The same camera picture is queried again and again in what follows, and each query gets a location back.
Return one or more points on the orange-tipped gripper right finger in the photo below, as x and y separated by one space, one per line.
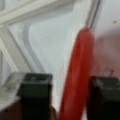
104 99

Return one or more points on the orange-tipped gripper left finger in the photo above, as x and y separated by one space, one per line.
35 94

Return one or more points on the red tomato piece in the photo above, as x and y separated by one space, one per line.
78 77

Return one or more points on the white divided round tray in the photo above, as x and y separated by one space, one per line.
38 36

